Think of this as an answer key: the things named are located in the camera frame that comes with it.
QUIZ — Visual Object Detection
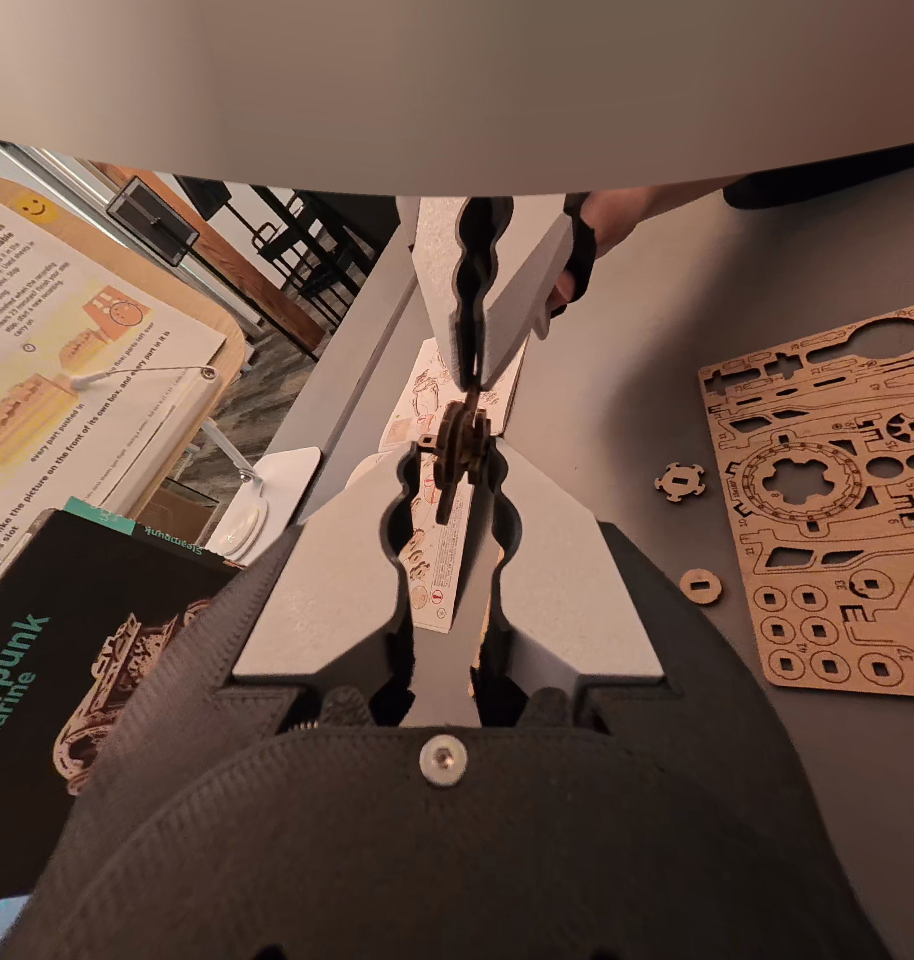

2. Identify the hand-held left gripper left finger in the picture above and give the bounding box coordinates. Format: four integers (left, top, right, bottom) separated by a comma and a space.
232, 441, 422, 726

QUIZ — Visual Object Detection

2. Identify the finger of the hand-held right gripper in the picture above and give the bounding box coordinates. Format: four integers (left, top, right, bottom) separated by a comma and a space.
476, 195, 577, 393
413, 196, 480, 389

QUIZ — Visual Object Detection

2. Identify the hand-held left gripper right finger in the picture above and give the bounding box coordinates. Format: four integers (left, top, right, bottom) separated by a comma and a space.
478, 433, 666, 726

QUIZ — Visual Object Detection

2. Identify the wooden gear assembly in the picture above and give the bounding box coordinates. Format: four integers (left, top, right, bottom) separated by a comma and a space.
418, 390, 495, 526

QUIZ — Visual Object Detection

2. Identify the model instruction booklet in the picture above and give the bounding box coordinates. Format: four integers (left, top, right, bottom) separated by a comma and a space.
348, 337, 529, 635

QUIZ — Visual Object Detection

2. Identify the laser-cut wooden parts sheet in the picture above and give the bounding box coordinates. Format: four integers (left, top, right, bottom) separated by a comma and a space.
698, 300, 914, 699

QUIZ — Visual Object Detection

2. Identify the black model kit box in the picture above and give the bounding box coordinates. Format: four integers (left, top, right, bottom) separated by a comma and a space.
0, 495, 255, 905

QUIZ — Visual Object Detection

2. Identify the black chair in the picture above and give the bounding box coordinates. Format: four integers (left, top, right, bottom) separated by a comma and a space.
235, 183, 399, 331

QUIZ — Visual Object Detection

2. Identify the white stand base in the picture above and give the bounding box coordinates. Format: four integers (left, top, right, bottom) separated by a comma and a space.
200, 418, 323, 561

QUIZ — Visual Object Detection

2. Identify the small notched wooden gear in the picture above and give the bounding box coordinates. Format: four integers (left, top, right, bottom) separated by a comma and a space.
654, 462, 707, 500

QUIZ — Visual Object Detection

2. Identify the wooden ledge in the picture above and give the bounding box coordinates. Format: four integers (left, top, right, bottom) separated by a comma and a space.
89, 161, 324, 355

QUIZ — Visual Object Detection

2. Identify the black framed box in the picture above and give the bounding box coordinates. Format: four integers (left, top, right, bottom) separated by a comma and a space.
106, 176, 201, 267
173, 176, 236, 222

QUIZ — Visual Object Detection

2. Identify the printed task instruction sheet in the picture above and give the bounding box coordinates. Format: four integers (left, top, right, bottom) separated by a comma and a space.
0, 187, 229, 601

